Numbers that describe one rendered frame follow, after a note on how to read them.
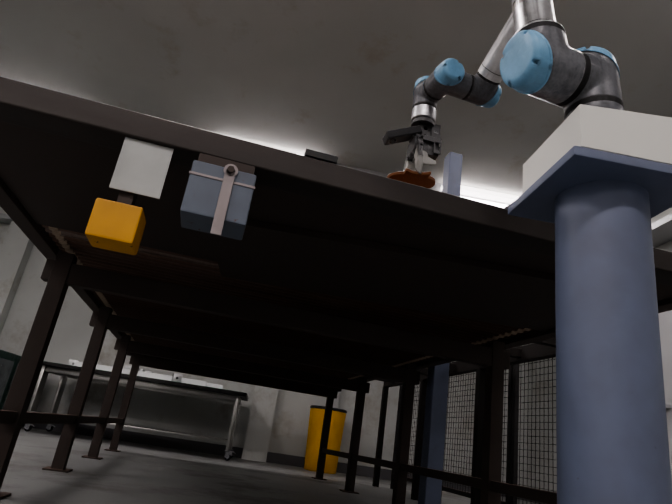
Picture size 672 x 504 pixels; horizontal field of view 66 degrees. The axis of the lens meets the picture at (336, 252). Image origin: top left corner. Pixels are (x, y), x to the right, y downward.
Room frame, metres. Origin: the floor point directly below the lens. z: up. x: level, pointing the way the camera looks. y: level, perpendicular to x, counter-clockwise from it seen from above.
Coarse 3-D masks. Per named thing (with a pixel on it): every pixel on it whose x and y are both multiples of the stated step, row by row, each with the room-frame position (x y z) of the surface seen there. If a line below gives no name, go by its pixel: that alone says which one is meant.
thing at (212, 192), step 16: (208, 160) 0.98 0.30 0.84; (224, 160) 0.99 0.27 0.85; (192, 176) 0.96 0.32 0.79; (208, 176) 0.97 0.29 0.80; (224, 176) 0.97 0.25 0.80; (240, 176) 0.98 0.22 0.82; (256, 176) 0.99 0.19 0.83; (192, 192) 0.97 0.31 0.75; (208, 192) 0.97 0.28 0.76; (224, 192) 0.97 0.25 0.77; (240, 192) 0.99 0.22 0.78; (192, 208) 0.97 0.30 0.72; (208, 208) 0.97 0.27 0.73; (224, 208) 0.97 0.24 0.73; (240, 208) 0.99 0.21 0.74; (192, 224) 1.03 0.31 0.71; (208, 224) 1.02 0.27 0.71; (224, 224) 1.00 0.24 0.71; (240, 224) 0.99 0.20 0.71
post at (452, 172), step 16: (448, 160) 3.23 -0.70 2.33; (448, 176) 3.21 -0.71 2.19; (448, 192) 3.21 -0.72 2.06; (432, 368) 3.24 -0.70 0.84; (448, 368) 3.23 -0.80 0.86; (432, 384) 3.22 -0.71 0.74; (432, 400) 3.21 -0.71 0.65; (432, 416) 3.21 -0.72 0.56; (432, 432) 3.21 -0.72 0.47; (432, 448) 3.21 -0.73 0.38; (432, 464) 3.21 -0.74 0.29; (432, 480) 3.22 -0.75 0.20; (432, 496) 3.22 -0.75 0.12
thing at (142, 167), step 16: (128, 144) 0.96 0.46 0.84; (144, 144) 0.97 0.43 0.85; (128, 160) 0.96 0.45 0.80; (144, 160) 0.97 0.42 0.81; (160, 160) 0.97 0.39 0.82; (112, 176) 0.96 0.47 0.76; (128, 176) 0.96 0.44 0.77; (144, 176) 0.97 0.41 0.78; (160, 176) 0.98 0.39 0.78; (144, 192) 0.97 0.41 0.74; (160, 192) 0.98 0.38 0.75
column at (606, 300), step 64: (576, 192) 0.87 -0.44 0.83; (640, 192) 0.84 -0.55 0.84; (576, 256) 0.88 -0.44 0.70; (640, 256) 0.84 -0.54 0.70; (576, 320) 0.88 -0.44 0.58; (640, 320) 0.84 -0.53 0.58; (576, 384) 0.88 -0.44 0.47; (640, 384) 0.83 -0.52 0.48; (576, 448) 0.88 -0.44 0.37; (640, 448) 0.83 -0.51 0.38
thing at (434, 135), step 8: (416, 120) 1.30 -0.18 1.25; (424, 120) 1.29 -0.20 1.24; (432, 120) 1.30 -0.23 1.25; (424, 128) 1.33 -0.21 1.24; (432, 128) 1.31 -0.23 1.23; (440, 128) 1.31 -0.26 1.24; (416, 136) 1.29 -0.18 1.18; (424, 136) 1.29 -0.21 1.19; (432, 136) 1.31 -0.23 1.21; (424, 144) 1.30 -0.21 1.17; (432, 144) 1.30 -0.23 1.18; (440, 144) 1.30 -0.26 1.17; (408, 152) 1.33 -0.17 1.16; (432, 152) 1.30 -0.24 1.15; (440, 152) 1.30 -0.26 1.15
